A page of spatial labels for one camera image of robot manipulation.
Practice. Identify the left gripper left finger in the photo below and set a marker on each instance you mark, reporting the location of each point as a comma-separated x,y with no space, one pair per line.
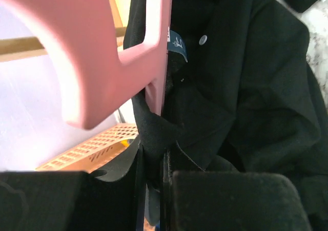
110,198

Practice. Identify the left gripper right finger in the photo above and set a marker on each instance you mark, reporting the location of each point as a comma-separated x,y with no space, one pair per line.
192,199

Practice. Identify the yellow grey blue item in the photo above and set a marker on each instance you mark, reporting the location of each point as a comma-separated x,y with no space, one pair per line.
127,142

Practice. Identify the pink hanger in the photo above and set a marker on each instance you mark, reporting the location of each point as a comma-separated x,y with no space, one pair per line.
95,78

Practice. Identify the black shirt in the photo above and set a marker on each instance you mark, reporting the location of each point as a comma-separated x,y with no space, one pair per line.
243,99

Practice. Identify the pink plastic file organizer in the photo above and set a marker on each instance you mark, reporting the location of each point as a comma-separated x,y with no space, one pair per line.
93,153

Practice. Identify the wooden clothes rack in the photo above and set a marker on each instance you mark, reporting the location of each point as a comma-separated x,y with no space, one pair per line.
72,30

